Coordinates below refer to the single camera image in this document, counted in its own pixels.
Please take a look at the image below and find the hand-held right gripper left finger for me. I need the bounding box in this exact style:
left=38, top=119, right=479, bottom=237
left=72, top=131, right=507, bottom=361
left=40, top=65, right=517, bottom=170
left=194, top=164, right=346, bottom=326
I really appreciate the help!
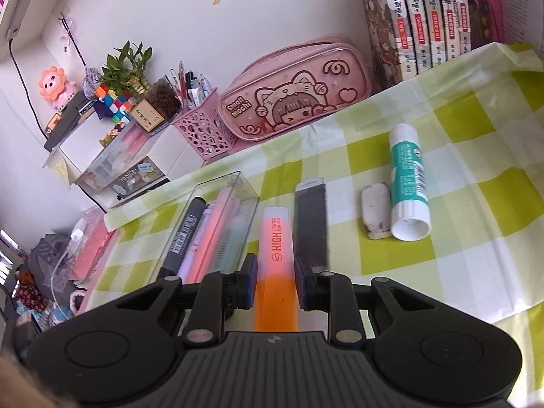
left=115, top=253, right=260, bottom=346

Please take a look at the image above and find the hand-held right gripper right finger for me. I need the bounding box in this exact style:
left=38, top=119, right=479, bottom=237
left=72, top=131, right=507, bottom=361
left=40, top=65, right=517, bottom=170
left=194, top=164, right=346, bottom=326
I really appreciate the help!
left=294, top=256, right=432, bottom=346

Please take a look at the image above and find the orange highlighter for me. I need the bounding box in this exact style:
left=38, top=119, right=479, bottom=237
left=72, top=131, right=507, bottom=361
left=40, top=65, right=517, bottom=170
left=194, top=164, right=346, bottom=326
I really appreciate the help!
left=254, top=206, right=301, bottom=333

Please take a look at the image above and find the pink highlighter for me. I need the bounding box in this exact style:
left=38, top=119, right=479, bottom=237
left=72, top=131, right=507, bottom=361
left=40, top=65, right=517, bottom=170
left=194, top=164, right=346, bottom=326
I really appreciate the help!
left=197, top=186, right=235, bottom=282

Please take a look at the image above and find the purple pen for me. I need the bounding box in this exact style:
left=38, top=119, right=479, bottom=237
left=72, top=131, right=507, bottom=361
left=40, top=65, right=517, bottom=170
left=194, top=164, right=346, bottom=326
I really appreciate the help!
left=176, top=203, right=214, bottom=284

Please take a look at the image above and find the clear plastic box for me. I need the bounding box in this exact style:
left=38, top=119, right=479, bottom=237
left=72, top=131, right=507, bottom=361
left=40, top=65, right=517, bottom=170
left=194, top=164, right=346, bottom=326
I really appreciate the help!
left=159, top=169, right=261, bottom=284

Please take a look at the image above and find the black marker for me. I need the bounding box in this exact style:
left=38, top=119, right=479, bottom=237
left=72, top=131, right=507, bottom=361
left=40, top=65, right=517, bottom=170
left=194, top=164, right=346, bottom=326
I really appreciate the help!
left=160, top=196, right=208, bottom=279

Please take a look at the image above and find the person's right forearm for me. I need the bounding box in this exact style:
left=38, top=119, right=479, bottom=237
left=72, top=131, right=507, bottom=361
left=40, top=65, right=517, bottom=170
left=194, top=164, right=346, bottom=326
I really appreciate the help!
left=0, top=345, right=57, bottom=408

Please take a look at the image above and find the green highlighter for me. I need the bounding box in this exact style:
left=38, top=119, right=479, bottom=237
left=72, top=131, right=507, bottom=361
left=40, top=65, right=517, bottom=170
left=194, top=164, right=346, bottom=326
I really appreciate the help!
left=221, top=216, right=248, bottom=273

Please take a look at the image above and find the dark grey flat bar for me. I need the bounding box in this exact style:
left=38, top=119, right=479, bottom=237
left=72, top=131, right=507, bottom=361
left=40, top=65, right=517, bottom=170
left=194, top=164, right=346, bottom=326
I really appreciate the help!
left=294, top=178, right=330, bottom=271

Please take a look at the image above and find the white eraser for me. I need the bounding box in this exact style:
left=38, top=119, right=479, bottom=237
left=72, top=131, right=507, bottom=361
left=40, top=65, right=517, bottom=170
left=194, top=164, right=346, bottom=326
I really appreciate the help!
left=361, top=181, right=392, bottom=239

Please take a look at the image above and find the white desktop drawer organizer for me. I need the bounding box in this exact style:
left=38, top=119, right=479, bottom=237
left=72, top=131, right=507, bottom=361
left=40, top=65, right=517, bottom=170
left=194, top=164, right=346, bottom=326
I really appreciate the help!
left=42, top=123, right=205, bottom=210

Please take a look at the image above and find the teal and white glue stick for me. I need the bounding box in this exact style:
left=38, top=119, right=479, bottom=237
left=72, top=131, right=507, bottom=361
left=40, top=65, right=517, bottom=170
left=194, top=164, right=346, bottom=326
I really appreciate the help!
left=388, top=123, right=432, bottom=241

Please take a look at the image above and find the pink perforated pen holder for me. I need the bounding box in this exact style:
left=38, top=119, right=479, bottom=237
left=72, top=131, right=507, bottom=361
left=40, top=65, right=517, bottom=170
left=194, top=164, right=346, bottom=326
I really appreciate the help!
left=172, top=89, right=237, bottom=162

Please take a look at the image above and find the pink packet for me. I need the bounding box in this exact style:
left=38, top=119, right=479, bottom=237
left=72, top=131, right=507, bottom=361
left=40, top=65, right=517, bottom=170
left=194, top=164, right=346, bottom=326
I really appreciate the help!
left=70, top=218, right=120, bottom=282

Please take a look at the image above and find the green checked tablecloth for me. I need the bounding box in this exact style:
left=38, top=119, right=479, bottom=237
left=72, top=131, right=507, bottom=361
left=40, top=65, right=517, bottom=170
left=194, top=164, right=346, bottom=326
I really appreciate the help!
left=91, top=42, right=544, bottom=408

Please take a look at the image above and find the pink cartoon pencil case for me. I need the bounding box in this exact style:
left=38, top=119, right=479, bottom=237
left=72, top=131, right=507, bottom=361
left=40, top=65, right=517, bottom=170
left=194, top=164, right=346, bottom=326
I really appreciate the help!
left=217, top=38, right=375, bottom=143

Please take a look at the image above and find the framed calligraphy plaque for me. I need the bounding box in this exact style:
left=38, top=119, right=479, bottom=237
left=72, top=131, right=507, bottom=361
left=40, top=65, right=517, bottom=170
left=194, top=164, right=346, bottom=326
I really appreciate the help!
left=127, top=97, right=169, bottom=135

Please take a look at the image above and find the small yellow toy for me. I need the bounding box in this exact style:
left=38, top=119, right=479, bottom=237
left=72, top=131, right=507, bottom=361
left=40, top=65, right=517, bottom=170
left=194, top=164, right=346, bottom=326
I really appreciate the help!
left=99, top=129, right=124, bottom=148

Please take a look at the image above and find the bunch of pens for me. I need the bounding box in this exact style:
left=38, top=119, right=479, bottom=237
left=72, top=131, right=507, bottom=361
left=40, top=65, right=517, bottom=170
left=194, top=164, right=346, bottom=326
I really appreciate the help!
left=169, top=61, right=214, bottom=109

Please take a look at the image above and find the dark grey bag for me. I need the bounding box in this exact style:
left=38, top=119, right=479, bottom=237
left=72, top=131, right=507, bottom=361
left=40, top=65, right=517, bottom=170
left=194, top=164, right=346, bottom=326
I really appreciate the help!
left=24, top=237, right=69, bottom=299

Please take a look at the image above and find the colourful puzzle cube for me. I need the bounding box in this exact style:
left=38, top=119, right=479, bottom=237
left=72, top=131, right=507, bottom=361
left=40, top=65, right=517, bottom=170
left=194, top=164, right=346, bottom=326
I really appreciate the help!
left=94, top=82, right=138, bottom=124

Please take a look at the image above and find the black flat box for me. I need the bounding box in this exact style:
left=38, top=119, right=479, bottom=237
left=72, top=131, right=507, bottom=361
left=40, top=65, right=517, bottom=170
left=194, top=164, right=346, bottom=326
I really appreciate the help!
left=43, top=91, right=97, bottom=153

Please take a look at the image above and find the lucky bamboo plant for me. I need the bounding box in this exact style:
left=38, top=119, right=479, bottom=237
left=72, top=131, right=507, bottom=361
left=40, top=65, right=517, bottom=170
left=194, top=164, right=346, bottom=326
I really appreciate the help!
left=99, top=40, right=154, bottom=95

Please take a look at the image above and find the purple hanging charm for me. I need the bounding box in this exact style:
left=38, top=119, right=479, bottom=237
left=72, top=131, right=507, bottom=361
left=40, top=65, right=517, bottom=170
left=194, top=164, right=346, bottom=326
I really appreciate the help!
left=58, top=13, right=111, bottom=121

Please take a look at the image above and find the cartoon cat cover book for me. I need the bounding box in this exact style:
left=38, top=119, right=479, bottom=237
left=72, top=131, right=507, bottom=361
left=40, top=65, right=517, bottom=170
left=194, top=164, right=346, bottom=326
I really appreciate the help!
left=356, top=0, right=420, bottom=91

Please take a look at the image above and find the pink plush lion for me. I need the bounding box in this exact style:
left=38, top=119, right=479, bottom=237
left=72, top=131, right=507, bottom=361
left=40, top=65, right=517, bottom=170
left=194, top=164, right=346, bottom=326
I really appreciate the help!
left=38, top=65, right=80, bottom=109

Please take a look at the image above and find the white spine book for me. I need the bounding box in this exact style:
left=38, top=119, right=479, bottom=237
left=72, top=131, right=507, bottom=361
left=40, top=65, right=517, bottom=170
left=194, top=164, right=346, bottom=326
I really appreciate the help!
left=449, top=0, right=473, bottom=55
left=432, top=0, right=459, bottom=64
left=415, top=0, right=439, bottom=73

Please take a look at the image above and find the pink book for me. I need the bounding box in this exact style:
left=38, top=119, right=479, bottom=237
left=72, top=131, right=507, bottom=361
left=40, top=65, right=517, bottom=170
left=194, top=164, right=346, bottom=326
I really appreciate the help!
left=462, top=0, right=505, bottom=48

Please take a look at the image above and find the open text book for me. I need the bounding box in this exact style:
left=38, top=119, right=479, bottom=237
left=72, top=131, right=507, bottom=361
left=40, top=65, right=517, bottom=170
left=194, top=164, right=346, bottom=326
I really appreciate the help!
left=494, top=0, right=544, bottom=47

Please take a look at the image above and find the white cable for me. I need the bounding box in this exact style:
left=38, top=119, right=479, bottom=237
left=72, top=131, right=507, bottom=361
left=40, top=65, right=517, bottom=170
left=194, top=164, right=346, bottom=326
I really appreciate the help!
left=49, top=258, right=86, bottom=321

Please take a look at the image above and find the black cable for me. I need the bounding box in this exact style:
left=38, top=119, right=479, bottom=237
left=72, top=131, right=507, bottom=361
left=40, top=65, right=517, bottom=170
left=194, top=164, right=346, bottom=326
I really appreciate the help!
left=7, top=37, right=108, bottom=214

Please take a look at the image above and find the white window frame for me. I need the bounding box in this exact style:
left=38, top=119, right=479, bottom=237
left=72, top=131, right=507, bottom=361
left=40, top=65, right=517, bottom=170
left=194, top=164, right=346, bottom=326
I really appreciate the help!
left=0, top=0, right=48, bottom=41

